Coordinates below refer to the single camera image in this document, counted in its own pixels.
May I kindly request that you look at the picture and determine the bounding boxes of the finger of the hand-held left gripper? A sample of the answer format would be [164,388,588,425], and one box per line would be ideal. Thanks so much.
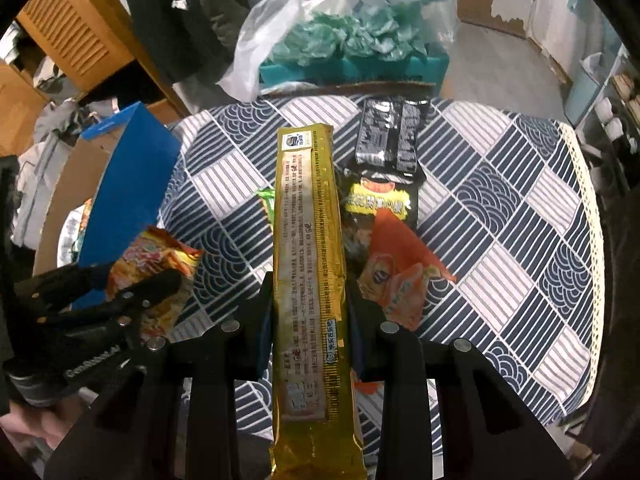
[15,265,108,311]
[75,270,182,322]

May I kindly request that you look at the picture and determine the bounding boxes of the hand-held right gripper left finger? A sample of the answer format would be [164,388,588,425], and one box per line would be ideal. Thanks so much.
[44,271,275,480]

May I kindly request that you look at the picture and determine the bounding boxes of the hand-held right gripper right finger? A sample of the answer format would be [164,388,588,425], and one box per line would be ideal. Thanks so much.
[348,285,576,480]

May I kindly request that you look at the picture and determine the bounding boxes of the orange red snack packet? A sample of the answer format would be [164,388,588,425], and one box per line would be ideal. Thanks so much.
[106,226,205,343]

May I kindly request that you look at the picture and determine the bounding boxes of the long yellow snack packet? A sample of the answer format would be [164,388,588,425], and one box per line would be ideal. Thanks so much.
[269,124,365,476]

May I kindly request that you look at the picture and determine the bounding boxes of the orange cracker packet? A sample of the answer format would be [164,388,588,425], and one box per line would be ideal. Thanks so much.
[352,207,458,398]

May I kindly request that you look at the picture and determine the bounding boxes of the blue cardboard box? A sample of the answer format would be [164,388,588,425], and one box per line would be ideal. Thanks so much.
[32,101,183,306]

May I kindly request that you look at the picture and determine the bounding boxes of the green snack packet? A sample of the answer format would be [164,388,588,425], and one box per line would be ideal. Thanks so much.
[256,187,277,221]

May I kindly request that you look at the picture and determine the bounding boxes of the dark snack packet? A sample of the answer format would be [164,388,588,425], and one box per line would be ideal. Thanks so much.
[342,167,426,276]

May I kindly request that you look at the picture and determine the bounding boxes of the black snack packet white print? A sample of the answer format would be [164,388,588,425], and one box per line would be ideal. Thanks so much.
[354,96,432,181]

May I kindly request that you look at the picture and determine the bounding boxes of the person's left hand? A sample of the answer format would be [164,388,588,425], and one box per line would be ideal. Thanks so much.
[0,400,76,461]

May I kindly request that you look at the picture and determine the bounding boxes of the grey clothing pile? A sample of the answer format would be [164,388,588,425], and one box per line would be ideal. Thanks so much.
[30,55,123,136]

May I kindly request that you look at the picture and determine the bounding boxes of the blue white patterned tablecloth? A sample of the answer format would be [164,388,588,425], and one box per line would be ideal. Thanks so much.
[157,92,608,471]

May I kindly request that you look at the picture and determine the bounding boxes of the wooden louvered wardrobe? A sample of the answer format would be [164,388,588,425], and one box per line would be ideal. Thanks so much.
[0,0,191,161]

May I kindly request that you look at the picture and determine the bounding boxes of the white plastic bag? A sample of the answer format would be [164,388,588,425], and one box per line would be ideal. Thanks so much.
[217,0,351,103]

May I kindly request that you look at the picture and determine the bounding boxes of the black coat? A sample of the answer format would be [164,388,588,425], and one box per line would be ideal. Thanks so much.
[117,0,236,83]

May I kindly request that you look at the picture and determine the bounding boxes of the teal cardboard tray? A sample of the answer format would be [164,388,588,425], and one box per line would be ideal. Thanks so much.
[259,52,451,88]

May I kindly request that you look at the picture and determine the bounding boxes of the light blue bin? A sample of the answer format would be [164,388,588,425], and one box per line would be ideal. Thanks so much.
[562,55,608,126]

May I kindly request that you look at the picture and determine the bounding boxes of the shoe rack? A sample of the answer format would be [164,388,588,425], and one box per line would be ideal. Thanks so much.
[575,40,640,201]

